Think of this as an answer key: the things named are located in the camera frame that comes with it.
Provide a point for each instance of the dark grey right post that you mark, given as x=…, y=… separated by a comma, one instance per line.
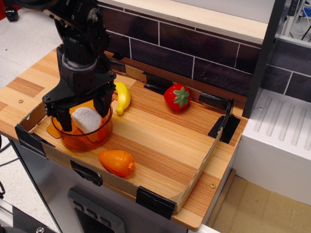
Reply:
x=255, y=90

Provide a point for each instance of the red toy strawberry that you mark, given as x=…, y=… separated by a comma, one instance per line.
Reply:
x=177, y=96

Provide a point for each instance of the white and orange toy sushi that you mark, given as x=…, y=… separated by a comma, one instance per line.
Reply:
x=88, y=121

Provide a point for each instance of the grey oven control panel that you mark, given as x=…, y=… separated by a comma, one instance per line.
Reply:
x=93, y=218

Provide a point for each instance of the orange toy carrot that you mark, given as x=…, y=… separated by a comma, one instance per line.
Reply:
x=118, y=162

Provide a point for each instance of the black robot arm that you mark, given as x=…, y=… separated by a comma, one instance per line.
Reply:
x=79, y=24

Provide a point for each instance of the orange transparent plastic pot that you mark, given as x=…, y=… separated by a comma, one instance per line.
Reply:
x=76, y=139

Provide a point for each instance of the white toy sink drainboard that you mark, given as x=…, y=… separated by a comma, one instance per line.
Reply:
x=275, y=147

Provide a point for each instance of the black caster wheel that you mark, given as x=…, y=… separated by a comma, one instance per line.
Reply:
x=11, y=14

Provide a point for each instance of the cardboard fence with black tape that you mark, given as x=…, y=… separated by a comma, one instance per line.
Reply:
x=178, y=165

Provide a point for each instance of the yellow toy banana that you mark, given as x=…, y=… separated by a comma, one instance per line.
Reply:
x=123, y=97

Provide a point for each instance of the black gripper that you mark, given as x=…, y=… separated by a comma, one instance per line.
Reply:
x=78, y=84

